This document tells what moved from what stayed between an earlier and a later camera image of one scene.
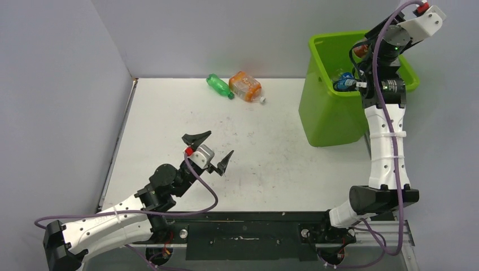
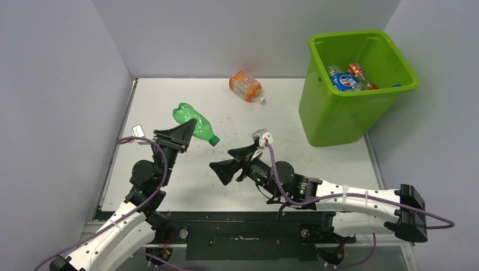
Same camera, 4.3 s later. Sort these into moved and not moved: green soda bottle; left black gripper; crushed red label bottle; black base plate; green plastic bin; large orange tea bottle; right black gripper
Moved: crushed red label bottle; right black gripper; left black gripper; green soda bottle
Not moved: black base plate; green plastic bin; large orange tea bottle
